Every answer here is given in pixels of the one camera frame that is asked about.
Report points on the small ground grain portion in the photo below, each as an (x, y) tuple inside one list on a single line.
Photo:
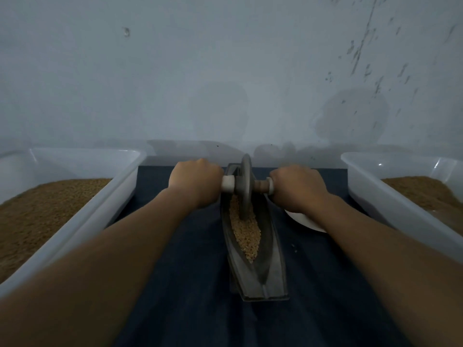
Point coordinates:
[(246, 235)]

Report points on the person's left forearm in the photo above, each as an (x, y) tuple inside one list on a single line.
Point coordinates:
[(87, 274)]

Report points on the white plastic tray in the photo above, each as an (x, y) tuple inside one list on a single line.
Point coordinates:
[(387, 206), (87, 213)]

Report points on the dark blue tablecloth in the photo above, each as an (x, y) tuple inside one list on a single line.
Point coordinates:
[(188, 300)]

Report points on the boat-shaped metal grinding trough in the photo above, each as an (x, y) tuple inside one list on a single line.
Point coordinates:
[(269, 282)]

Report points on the person's left hand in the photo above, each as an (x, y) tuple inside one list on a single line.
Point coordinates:
[(195, 180)]

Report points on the white round plate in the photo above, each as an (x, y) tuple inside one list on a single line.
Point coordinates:
[(304, 222)]

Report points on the person's right forearm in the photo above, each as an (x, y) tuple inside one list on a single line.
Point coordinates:
[(394, 271)]

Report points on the person's right hand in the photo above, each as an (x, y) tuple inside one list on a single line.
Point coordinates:
[(300, 188)]

